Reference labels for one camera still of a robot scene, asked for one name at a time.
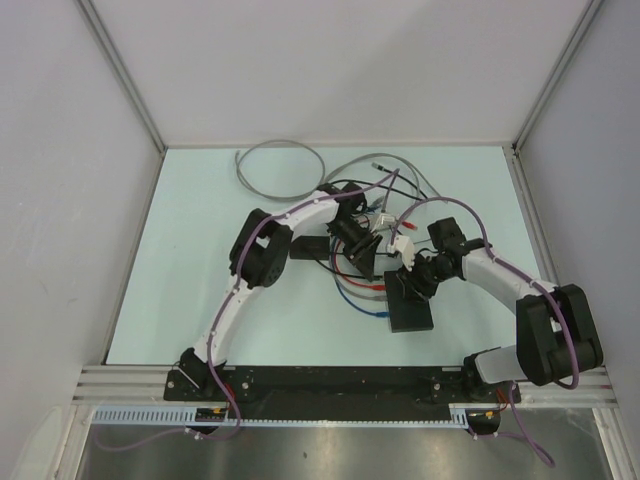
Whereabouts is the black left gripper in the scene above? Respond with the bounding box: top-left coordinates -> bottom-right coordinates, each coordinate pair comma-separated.
325,217 -> 381,281

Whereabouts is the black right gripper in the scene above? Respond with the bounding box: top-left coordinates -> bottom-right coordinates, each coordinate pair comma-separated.
397,252 -> 455,303

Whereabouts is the black Mercury network switch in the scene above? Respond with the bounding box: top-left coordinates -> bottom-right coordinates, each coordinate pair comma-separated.
384,271 -> 434,333

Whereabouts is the small black adapter box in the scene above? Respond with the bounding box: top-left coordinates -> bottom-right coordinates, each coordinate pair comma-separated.
289,235 -> 331,261

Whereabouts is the black ethernet cable teal plug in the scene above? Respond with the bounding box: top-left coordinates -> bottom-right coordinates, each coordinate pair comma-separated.
369,160 -> 436,201

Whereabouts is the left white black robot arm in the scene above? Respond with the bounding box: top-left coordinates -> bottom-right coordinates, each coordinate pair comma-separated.
170,182 -> 381,400

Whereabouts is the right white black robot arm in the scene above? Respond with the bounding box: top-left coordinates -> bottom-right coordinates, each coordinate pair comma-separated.
388,217 -> 604,401

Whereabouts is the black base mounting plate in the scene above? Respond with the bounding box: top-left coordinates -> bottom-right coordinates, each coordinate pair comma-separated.
163,366 -> 521,424

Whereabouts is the blue ethernet cable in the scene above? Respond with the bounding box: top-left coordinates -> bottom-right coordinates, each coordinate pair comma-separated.
333,197 -> 391,320

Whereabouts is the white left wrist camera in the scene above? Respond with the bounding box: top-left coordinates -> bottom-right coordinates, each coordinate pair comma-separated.
371,213 -> 397,232

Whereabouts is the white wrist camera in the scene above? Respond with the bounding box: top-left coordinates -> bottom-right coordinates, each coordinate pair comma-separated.
386,235 -> 416,271
371,213 -> 397,232

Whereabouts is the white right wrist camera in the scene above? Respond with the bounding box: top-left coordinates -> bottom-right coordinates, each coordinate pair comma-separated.
386,235 -> 416,271

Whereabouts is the thin black power cord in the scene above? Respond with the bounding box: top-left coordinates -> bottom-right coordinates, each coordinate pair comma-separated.
312,177 -> 396,276

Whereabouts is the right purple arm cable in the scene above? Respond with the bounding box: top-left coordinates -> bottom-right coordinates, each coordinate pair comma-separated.
387,197 -> 581,467

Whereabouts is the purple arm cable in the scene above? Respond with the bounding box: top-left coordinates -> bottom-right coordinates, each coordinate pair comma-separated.
387,197 -> 581,467
93,168 -> 401,450

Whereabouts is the right aluminium corner post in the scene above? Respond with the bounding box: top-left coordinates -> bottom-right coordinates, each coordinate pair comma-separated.
512,0 -> 616,151

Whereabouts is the aluminium corner post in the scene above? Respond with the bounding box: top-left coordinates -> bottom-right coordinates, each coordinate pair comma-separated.
512,0 -> 616,151
74,0 -> 167,154

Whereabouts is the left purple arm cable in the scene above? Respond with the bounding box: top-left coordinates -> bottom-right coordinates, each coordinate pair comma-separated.
93,168 -> 401,450

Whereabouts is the aluminium front frame rail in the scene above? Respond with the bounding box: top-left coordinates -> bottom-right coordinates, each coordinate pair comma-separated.
72,365 -> 618,409

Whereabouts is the white slotted cable duct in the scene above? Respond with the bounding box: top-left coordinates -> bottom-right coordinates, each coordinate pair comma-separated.
93,400 -> 468,428

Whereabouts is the left aluminium corner post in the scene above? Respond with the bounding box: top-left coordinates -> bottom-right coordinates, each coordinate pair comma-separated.
74,0 -> 167,154

